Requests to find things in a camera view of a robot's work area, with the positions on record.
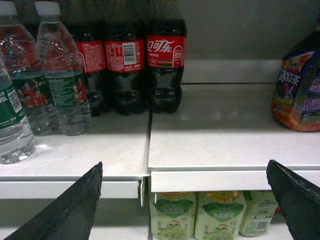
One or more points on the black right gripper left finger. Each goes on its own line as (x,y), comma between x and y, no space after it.
(68,217)

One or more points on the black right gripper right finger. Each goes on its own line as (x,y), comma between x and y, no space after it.
(298,199)

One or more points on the clear water bottle green label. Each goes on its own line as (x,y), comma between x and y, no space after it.
(16,138)

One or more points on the white shelf board left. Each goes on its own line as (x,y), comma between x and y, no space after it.
(119,142)

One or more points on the white shelf board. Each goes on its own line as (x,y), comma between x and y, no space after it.
(119,142)
(222,137)

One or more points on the white shelf board right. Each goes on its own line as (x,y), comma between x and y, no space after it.
(222,137)

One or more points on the tall water bottle white cap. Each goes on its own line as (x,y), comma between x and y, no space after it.
(62,68)

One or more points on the water bottle with red players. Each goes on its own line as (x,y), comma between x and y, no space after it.
(19,55)

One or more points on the green grape drink bottle right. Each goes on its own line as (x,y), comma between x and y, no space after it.
(260,208)

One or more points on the green grape drink bottle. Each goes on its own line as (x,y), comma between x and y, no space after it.
(219,214)
(172,215)
(260,208)

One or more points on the green grape drink bottle middle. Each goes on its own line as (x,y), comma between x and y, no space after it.
(219,214)

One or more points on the purple orange iced tea bottle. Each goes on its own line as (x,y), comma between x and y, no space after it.
(296,100)

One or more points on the green grape drink bottle left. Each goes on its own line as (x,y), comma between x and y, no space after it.
(172,215)

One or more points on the cola bottle with barcode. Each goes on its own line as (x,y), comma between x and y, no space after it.
(124,42)

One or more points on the cola bottle left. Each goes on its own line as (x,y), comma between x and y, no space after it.
(90,48)

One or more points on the cola bottle red logo label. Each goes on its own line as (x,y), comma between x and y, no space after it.
(166,49)

